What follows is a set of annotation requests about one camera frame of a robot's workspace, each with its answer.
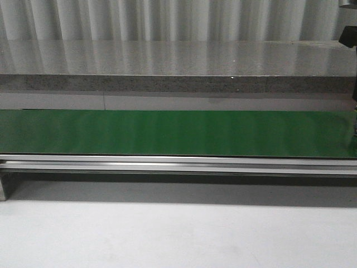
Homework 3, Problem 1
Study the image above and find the white pleated curtain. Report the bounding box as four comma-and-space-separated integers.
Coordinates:
1, 1, 356, 41

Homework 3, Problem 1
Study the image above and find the green conveyor belt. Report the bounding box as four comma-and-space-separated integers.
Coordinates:
1, 109, 356, 158

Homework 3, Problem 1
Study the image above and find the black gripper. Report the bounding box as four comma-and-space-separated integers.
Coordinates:
339, 26, 357, 48

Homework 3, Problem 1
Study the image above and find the aluminium conveyor frame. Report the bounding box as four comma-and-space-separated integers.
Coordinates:
1, 154, 356, 208

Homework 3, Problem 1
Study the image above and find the grey granite ledge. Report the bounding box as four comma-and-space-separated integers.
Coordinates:
1, 40, 356, 96

